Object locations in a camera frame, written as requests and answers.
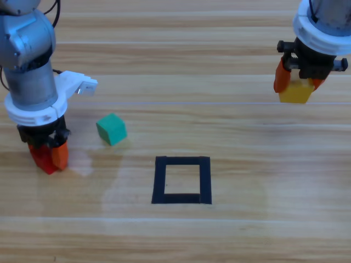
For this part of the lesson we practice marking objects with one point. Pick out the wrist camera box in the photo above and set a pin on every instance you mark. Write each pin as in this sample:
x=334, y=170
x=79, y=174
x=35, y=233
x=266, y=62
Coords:
x=87, y=90

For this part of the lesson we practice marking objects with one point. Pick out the black tape square outline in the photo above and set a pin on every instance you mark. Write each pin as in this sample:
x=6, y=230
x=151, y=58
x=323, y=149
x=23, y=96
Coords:
x=159, y=180

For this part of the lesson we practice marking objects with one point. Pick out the yellow cube block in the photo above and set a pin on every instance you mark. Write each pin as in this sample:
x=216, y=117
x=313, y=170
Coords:
x=294, y=94

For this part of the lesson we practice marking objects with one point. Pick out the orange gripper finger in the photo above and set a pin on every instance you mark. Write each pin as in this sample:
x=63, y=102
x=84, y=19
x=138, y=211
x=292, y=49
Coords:
x=61, y=156
x=281, y=79
x=316, y=83
x=32, y=150

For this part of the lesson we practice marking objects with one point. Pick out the green cube block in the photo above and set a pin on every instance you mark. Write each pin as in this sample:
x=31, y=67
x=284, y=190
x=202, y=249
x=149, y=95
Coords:
x=111, y=128

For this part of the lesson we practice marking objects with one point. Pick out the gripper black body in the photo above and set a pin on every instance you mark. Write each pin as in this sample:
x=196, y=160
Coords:
x=312, y=63
x=41, y=134

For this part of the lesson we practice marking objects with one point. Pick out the red cube block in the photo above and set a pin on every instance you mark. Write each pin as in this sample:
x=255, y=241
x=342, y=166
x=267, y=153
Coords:
x=45, y=163

